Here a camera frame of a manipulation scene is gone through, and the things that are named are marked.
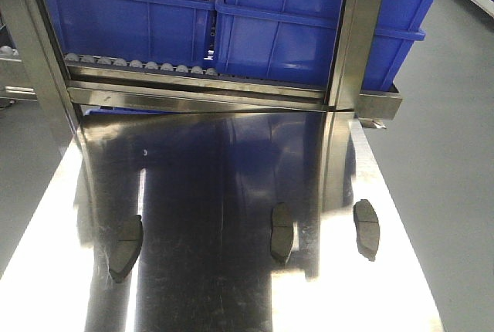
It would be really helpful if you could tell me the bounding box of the steel rack frame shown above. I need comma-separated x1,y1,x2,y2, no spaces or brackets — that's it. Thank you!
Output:
1,0,401,146

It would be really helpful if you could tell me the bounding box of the blue plastic bin right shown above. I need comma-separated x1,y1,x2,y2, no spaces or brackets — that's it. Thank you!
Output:
214,0,434,91

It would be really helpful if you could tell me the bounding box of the grey brake pad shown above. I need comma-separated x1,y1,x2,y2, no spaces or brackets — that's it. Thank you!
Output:
353,199,381,262
270,202,294,265
108,215,144,283

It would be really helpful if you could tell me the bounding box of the blue plastic bin left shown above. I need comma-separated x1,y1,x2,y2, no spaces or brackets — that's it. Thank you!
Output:
44,0,215,66

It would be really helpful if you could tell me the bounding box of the blue plastic bin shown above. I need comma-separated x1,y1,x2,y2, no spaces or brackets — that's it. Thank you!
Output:
44,0,215,66
214,0,434,91

